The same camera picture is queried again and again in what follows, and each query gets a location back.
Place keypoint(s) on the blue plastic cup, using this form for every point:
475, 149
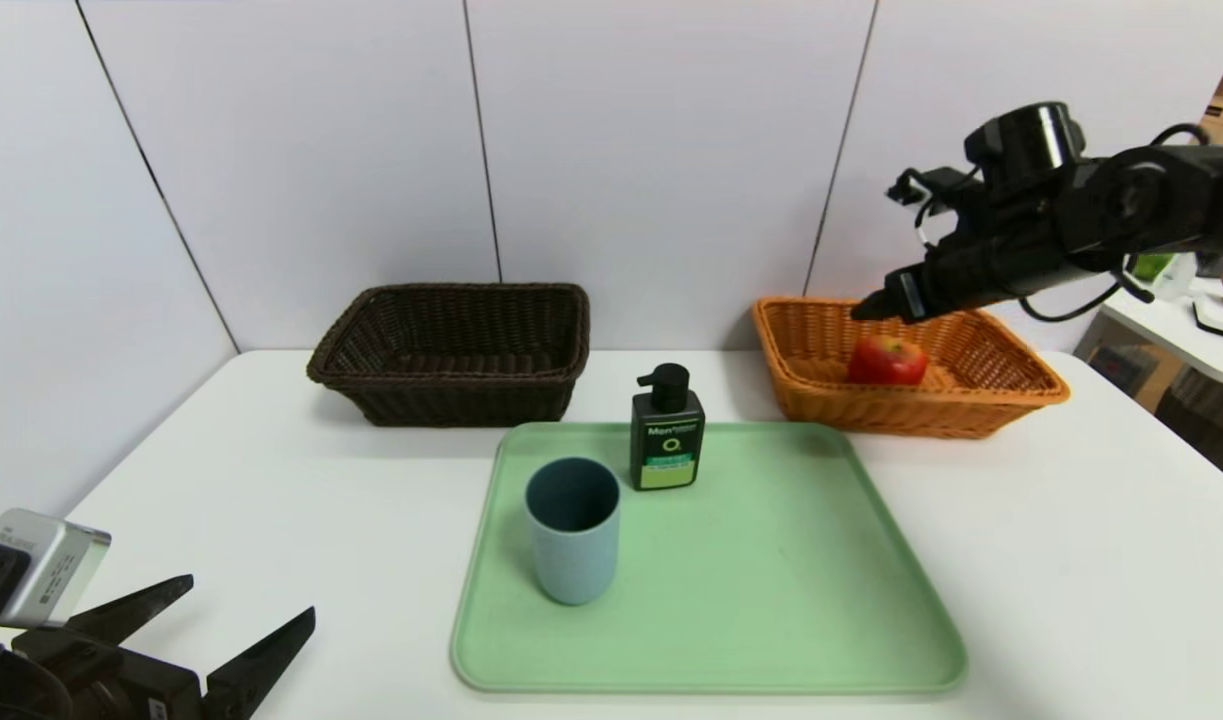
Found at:
573, 560

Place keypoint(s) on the dark brown wicker basket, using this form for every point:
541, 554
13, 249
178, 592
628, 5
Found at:
451, 398

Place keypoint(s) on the green lime fruit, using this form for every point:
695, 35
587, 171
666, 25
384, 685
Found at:
1156, 266

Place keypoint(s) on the red apple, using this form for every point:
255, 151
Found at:
886, 362

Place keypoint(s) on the white side table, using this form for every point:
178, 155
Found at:
1161, 330

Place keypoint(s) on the light green plastic tray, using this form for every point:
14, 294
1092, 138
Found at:
731, 600

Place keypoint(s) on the black and white flat device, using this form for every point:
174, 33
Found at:
1221, 320

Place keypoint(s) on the orange wicker basket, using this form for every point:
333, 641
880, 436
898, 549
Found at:
891, 412

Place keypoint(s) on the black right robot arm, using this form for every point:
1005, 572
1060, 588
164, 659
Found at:
1151, 200

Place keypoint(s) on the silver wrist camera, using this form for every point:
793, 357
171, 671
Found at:
921, 185
51, 565

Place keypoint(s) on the black pump bottle green label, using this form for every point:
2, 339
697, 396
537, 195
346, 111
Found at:
666, 440

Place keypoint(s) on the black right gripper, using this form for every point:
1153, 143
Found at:
909, 296

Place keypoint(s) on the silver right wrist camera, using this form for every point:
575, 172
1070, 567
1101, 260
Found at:
921, 185

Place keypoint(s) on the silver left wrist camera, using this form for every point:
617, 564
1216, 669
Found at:
51, 565

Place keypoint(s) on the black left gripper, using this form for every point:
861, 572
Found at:
121, 680

